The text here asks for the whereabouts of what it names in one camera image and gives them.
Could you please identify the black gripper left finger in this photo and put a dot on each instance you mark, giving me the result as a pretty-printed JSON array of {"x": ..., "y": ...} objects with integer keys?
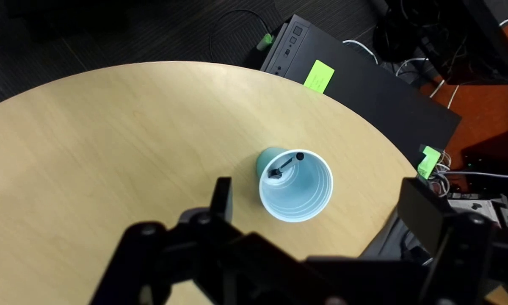
[{"x": 223, "y": 198}]

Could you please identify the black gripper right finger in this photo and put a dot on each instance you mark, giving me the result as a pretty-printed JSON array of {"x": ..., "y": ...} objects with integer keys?
[{"x": 426, "y": 218}]

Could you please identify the black pen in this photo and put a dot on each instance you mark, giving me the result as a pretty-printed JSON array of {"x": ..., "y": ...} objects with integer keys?
[{"x": 285, "y": 166}]

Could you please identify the teal plastic cup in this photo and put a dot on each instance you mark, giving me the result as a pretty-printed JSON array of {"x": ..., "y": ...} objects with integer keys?
[{"x": 299, "y": 196}]

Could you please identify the small green sticky note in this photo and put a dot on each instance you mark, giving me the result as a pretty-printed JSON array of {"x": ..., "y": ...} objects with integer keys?
[{"x": 429, "y": 164}]

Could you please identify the large green sticky note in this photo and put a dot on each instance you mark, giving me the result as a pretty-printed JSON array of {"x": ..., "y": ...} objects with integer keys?
[{"x": 319, "y": 76}]

